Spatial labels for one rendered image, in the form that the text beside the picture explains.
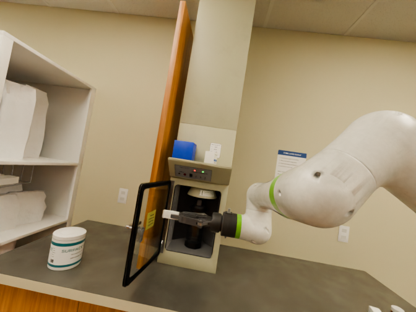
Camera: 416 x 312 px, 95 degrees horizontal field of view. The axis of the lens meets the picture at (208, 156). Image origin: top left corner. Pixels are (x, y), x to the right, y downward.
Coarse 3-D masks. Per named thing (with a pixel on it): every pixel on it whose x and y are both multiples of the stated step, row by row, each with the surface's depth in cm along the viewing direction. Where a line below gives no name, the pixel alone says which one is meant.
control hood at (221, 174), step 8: (168, 160) 95; (176, 160) 94; (184, 160) 93; (192, 160) 93; (208, 168) 94; (216, 168) 93; (224, 168) 92; (176, 176) 102; (216, 176) 97; (224, 176) 96; (224, 184) 101
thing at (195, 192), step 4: (192, 188) 110; (196, 188) 108; (200, 188) 107; (188, 192) 111; (192, 192) 108; (196, 192) 106; (200, 192) 106; (204, 192) 106; (208, 192) 107; (212, 192) 109; (196, 196) 105; (200, 196) 105; (204, 196) 105; (208, 196) 106; (212, 196) 107; (216, 196) 112
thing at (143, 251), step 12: (168, 180) 100; (144, 192) 77; (156, 192) 87; (144, 204) 78; (156, 204) 89; (144, 216) 80; (156, 216) 91; (132, 228) 73; (144, 228) 81; (156, 228) 93; (144, 240) 83; (156, 240) 95; (144, 252) 84; (156, 252) 97; (132, 264) 76
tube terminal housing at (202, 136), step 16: (192, 128) 106; (208, 128) 105; (208, 144) 105; (224, 144) 104; (224, 160) 104; (224, 192) 103; (224, 208) 102; (160, 256) 103; (176, 256) 102; (192, 256) 102
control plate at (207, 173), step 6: (180, 168) 97; (186, 168) 96; (192, 168) 96; (198, 168) 95; (180, 174) 100; (186, 174) 99; (198, 174) 98; (204, 174) 97; (210, 174) 96; (204, 180) 100; (210, 180) 99
